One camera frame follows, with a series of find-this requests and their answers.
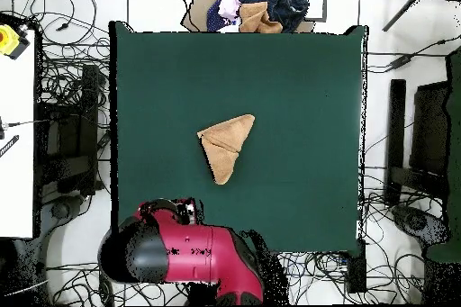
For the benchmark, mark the tan terry towel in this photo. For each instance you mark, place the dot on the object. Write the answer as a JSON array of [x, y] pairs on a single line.
[[227, 134]]

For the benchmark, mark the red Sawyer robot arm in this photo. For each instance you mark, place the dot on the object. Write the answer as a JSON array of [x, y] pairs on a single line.
[[223, 260]]

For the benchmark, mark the cardboard laundry box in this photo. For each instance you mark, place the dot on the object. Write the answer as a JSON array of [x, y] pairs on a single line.
[[201, 1]]

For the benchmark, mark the dark green table cloth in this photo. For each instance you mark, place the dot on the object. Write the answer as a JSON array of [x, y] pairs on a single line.
[[288, 69]]

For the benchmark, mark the crumpled tan cloth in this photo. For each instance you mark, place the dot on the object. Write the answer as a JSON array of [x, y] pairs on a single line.
[[255, 19]]

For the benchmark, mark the blue dotted garment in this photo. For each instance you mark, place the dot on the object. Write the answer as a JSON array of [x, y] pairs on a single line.
[[214, 17]]

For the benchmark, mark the black equipment stand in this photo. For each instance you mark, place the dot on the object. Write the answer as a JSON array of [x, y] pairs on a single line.
[[88, 123]]

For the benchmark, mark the dark blue jeans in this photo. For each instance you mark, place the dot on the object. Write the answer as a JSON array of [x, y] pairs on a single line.
[[288, 4]]

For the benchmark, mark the black power strip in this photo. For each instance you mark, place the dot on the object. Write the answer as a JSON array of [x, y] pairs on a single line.
[[356, 271]]

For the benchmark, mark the gray chair base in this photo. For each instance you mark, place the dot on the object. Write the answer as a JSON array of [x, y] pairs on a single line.
[[59, 209], [414, 220]]

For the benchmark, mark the white side table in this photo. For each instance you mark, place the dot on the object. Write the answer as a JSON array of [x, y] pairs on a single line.
[[16, 141]]

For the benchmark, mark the black striped strip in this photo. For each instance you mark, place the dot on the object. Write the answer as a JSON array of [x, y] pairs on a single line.
[[9, 145]]

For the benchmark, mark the dark green draped cloth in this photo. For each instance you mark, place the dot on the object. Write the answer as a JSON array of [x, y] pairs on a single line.
[[454, 141]]

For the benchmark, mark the yellow emergency stop button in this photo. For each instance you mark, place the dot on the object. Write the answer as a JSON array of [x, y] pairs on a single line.
[[8, 38]]

